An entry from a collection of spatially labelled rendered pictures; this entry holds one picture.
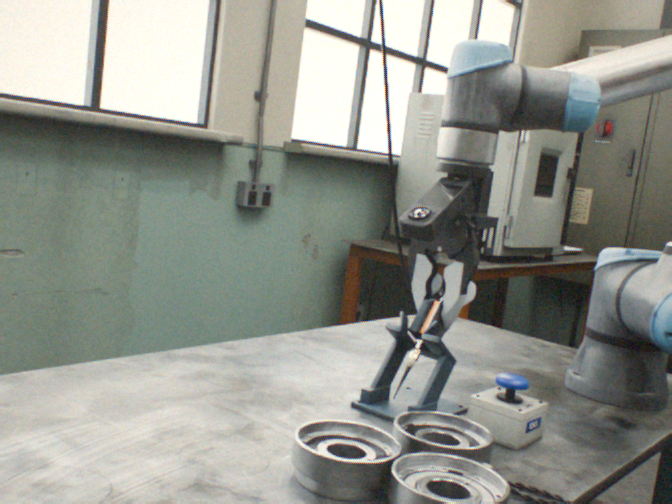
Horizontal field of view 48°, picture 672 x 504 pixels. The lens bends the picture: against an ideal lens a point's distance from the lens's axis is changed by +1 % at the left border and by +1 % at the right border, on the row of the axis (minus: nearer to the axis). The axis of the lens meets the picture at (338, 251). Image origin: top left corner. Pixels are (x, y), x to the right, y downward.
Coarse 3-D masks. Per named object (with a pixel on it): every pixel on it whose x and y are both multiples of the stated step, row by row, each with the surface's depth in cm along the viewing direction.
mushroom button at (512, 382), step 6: (498, 378) 91; (504, 378) 90; (510, 378) 90; (516, 378) 90; (522, 378) 91; (498, 384) 91; (504, 384) 90; (510, 384) 89; (516, 384) 89; (522, 384) 90; (528, 384) 91; (510, 390) 91; (510, 396) 91
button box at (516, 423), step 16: (480, 400) 90; (496, 400) 91; (512, 400) 90; (528, 400) 92; (480, 416) 90; (496, 416) 89; (512, 416) 88; (528, 416) 88; (544, 416) 92; (496, 432) 89; (512, 432) 88; (528, 432) 89; (512, 448) 88
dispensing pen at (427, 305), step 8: (440, 288) 99; (440, 296) 99; (424, 304) 97; (432, 304) 96; (440, 304) 98; (424, 312) 96; (416, 320) 96; (424, 320) 95; (408, 328) 96; (416, 328) 95; (416, 336) 97; (416, 344) 96; (424, 344) 96; (416, 352) 95; (408, 360) 95; (416, 360) 95; (408, 368) 95; (400, 384) 94
